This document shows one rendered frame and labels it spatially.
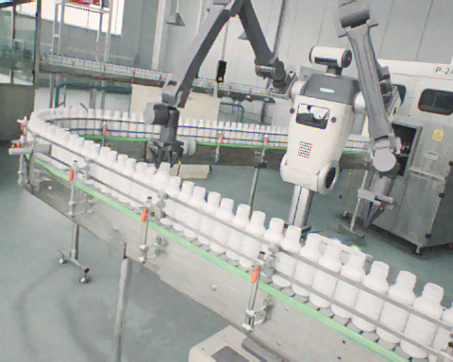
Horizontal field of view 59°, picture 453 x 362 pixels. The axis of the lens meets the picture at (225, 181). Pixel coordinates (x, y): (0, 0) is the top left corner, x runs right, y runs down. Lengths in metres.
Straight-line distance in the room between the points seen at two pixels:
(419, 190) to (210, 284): 3.73
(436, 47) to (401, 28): 1.19
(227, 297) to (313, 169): 0.71
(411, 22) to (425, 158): 9.37
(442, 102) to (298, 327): 3.84
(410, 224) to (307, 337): 3.81
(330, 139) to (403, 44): 12.11
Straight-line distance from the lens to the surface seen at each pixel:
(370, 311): 1.04
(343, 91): 1.72
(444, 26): 13.53
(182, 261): 1.33
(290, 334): 1.14
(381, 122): 1.23
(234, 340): 2.16
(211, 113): 5.74
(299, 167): 1.72
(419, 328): 1.02
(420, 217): 4.78
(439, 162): 4.66
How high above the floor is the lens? 1.53
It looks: 15 degrees down
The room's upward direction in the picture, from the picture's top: 10 degrees clockwise
